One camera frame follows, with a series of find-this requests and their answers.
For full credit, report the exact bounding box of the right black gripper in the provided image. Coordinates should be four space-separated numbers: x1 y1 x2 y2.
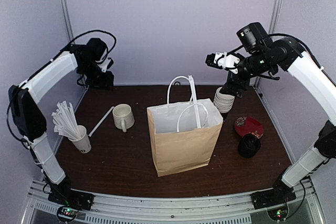
220 48 276 97

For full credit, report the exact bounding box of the left aluminium corner post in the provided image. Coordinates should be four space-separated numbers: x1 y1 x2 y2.
60 0 74 41

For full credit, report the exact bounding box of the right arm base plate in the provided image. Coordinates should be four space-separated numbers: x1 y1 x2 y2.
251 187 296 210

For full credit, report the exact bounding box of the white cup holding straws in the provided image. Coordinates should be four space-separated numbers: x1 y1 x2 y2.
69 125 91 154

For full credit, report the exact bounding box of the clear glass pitcher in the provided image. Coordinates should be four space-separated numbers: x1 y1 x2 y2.
112 104 135 133

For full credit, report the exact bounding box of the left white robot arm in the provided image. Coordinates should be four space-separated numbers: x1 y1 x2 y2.
7 38 114 205

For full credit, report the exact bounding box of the straw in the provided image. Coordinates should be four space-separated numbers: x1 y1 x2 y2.
88 106 114 137
188 75 201 129

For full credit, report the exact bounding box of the stack of black lids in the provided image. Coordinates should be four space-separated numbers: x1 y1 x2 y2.
238 134 261 158

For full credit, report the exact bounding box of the bundle of wrapped straws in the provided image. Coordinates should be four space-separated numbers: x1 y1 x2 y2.
51 101 82 140

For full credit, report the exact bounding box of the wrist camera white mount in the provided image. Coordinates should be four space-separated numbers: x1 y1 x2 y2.
205 52 245 75
96 57 114 73

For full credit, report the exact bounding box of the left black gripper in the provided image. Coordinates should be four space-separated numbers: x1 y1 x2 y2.
79 59 114 90

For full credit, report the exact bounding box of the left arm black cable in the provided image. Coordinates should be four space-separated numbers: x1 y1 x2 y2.
5 29 118 143

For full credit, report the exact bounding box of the stack of paper cups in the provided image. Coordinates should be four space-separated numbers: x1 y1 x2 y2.
213 87 235 121

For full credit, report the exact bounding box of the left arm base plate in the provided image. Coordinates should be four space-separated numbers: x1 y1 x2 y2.
48 188 94 210

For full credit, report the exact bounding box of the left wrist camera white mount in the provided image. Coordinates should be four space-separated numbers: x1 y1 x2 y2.
96 57 114 73

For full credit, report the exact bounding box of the red patterned plate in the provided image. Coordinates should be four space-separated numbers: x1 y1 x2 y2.
234 116 264 139

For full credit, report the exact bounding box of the brown paper takeout bag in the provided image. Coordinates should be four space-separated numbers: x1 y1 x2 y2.
146 75 224 178

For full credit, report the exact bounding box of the aluminium front rail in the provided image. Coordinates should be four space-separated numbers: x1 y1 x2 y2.
26 176 320 224

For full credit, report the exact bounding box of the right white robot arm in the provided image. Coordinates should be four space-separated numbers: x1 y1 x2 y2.
214 22 335 204

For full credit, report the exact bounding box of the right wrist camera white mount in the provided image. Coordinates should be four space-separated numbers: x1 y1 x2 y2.
205 52 245 75

